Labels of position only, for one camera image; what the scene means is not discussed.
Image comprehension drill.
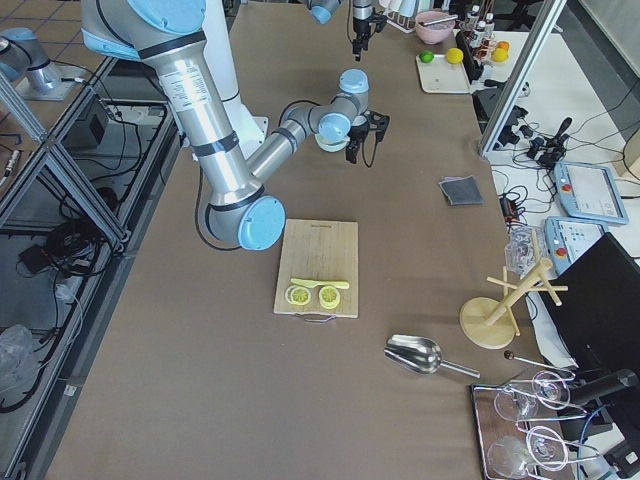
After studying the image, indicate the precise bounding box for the blue teach pendant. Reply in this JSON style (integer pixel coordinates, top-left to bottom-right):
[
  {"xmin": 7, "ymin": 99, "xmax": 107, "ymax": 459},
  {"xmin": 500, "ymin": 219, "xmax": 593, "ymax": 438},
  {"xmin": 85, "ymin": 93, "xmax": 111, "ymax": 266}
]
[
  {"xmin": 545, "ymin": 216, "xmax": 609, "ymax": 270},
  {"xmin": 553, "ymin": 161, "xmax": 629, "ymax": 225}
]

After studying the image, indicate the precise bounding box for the wine glass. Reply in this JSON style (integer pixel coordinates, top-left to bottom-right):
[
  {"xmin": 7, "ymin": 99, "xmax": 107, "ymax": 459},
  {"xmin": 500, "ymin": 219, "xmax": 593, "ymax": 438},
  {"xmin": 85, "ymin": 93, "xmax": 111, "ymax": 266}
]
[
  {"xmin": 487, "ymin": 426, "xmax": 569, "ymax": 479},
  {"xmin": 494, "ymin": 370, "xmax": 570, "ymax": 421}
]

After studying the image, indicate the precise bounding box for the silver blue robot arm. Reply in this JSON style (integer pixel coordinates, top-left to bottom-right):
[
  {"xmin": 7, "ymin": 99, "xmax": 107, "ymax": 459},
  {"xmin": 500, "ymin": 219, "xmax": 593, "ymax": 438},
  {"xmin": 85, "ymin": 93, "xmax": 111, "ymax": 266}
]
[
  {"xmin": 303, "ymin": 0, "xmax": 387, "ymax": 62},
  {"xmin": 81, "ymin": 1, "xmax": 369, "ymax": 250}
]

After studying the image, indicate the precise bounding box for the lemon slice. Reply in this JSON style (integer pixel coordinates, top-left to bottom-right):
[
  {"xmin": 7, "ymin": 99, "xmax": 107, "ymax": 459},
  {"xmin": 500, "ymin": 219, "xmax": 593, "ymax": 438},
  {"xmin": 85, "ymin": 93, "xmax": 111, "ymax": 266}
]
[
  {"xmin": 318, "ymin": 285, "xmax": 341, "ymax": 310},
  {"xmin": 291, "ymin": 285, "xmax": 312, "ymax": 306}
]

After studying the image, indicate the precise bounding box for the upper lemon slice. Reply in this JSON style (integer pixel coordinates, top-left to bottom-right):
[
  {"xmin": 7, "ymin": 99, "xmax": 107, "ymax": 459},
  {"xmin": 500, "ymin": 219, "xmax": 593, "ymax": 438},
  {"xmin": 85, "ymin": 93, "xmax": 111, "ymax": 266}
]
[{"xmin": 318, "ymin": 285, "xmax": 341, "ymax": 310}]

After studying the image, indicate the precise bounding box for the clear plastic container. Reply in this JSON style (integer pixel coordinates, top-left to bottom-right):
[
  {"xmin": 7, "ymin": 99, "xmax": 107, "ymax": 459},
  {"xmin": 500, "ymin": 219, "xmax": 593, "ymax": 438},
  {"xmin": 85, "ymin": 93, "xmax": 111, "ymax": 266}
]
[{"xmin": 505, "ymin": 226, "xmax": 548, "ymax": 277}]

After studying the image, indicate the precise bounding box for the wooden cup tree stand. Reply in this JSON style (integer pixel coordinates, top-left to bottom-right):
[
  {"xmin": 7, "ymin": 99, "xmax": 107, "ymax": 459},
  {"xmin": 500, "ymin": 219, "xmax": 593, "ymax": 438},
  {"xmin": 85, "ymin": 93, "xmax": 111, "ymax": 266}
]
[{"xmin": 459, "ymin": 258, "xmax": 569, "ymax": 350}]

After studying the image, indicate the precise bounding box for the upper wine glass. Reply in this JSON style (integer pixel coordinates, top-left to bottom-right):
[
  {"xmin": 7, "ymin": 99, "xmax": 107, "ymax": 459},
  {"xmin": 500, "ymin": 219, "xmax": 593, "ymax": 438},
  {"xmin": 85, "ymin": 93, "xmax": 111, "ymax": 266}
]
[{"xmin": 494, "ymin": 370, "xmax": 570, "ymax": 421}]

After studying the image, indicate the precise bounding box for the lower lemon slice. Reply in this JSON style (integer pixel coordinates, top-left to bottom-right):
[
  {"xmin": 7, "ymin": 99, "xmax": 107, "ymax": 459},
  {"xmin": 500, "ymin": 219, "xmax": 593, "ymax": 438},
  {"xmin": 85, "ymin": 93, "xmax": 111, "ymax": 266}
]
[{"xmin": 291, "ymin": 285, "xmax": 312, "ymax": 306}]

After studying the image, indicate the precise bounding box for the bamboo cutting board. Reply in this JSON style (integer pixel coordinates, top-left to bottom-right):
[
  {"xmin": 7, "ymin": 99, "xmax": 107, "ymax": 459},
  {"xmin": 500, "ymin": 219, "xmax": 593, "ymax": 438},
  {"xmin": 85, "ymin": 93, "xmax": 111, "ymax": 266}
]
[{"xmin": 273, "ymin": 219, "xmax": 359, "ymax": 318}]

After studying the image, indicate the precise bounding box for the yellow plastic knife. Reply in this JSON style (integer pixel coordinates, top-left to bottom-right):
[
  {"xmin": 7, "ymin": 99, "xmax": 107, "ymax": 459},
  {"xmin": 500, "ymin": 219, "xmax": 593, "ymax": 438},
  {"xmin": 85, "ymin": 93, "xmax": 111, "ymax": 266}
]
[{"xmin": 290, "ymin": 277, "xmax": 350, "ymax": 290}]

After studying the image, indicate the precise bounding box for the bottom lemon slice underneath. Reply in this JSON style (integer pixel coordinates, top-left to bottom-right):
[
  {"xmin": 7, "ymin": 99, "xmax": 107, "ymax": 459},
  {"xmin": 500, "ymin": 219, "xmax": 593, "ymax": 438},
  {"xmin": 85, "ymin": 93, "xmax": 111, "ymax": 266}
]
[{"xmin": 285, "ymin": 285, "xmax": 294, "ymax": 304}]

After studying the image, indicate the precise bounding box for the black wire glass rack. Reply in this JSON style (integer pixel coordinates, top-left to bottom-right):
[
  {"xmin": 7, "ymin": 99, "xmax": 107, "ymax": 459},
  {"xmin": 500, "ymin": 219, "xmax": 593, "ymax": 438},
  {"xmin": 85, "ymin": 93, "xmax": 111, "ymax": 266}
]
[{"xmin": 469, "ymin": 368, "xmax": 640, "ymax": 480}]

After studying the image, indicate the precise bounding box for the green lime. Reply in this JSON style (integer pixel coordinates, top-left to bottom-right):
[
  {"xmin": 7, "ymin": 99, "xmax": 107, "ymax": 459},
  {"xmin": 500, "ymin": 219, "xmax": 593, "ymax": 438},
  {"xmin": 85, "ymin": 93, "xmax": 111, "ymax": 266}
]
[{"xmin": 419, "ymin": 50, "xmax": 434, "ymax": 63}]

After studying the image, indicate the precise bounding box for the upper blue teach pendant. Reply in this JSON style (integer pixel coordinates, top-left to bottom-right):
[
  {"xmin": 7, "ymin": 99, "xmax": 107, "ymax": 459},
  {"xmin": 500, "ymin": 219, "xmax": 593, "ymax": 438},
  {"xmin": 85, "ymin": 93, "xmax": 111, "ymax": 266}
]
[{"xmin": 553, "ymin": 161, "xmax": 629, "ymax": 225}]

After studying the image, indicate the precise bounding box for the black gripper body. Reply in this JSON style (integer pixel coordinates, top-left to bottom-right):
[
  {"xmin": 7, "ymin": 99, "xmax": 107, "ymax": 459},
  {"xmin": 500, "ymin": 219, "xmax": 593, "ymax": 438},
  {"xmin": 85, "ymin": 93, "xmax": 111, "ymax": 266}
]
[
  {"xmin": 351, "ymin": 13, "xmax": 386, "ymax": 52},
  {"xmin": 345, "ymin": 115, "xmax": 370, "ymax": 163}
]

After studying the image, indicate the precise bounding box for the lower blue teach pendant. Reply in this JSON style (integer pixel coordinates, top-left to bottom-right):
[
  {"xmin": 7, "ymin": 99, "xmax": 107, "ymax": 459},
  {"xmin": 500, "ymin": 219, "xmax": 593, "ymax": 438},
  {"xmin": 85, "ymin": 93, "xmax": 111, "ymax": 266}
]
[{"xmin": 545, "ymin": 216, "xmax": 609, "ymax": 270}]

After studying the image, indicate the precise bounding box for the lower wine glass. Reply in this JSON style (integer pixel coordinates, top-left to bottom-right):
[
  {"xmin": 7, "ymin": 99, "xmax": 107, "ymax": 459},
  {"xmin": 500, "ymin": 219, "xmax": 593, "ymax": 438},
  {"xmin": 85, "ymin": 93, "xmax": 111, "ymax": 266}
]
[{"xmin": 487, "ymin": 426, "xmax": 569, "ymax": 479}]

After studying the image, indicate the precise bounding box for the pink ribbed bowl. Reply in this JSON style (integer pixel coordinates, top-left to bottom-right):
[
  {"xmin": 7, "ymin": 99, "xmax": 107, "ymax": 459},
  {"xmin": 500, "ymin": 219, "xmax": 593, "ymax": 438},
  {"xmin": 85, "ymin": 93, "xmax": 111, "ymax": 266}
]
[{"xmin": 415, "ymin": 11, "xmax": 455, "ymax": 45}]

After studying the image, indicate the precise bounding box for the yellow lemon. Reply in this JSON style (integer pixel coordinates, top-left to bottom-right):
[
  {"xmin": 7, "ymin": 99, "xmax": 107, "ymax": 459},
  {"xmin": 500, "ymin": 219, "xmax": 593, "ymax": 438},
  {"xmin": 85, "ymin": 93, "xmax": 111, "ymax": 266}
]
[{"xmin": 445, "ymin": 48, "xmax": 464, "ymax": 65}]

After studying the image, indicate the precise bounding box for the aluminium frame post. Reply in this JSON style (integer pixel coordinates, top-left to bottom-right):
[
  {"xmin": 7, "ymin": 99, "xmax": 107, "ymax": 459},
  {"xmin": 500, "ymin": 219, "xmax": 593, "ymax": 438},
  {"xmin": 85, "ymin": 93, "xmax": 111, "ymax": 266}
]
[{"xmin": 478, "ymin": 0, "xmax": 567, "ymax": 159}]

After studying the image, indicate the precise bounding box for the grey folded cloth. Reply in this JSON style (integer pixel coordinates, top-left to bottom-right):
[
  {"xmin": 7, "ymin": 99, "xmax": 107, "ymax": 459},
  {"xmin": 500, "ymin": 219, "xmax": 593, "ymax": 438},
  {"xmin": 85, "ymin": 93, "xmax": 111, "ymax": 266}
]
[{"xmin": 438, "ymin": 176, "xmax": 484, "ymax": 206}]

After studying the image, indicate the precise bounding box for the cream rabbit tray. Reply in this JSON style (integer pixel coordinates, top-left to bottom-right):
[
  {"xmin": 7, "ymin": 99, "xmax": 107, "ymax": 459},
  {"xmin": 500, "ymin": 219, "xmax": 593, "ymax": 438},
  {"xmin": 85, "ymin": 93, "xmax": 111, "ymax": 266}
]
[{"xmin": 415, "ymin": 54, "xmax": 471, "ymax": 94}]

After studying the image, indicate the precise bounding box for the light green bowl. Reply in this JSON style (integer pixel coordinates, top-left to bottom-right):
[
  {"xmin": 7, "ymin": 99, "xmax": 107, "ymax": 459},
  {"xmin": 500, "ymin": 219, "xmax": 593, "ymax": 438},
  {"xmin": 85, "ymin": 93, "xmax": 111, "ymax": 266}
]
[{"xmin": 315, "ymin": 134, "xmax": 349, "ymax": 153}]

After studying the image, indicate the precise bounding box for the black monitor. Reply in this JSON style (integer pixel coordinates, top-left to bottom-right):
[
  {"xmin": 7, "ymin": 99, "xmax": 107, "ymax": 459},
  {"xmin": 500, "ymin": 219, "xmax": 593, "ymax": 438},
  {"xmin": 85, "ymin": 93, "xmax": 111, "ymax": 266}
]
[{"xmin": 549, "ymin": 231, "xmax": 640, "ymax": 374}]

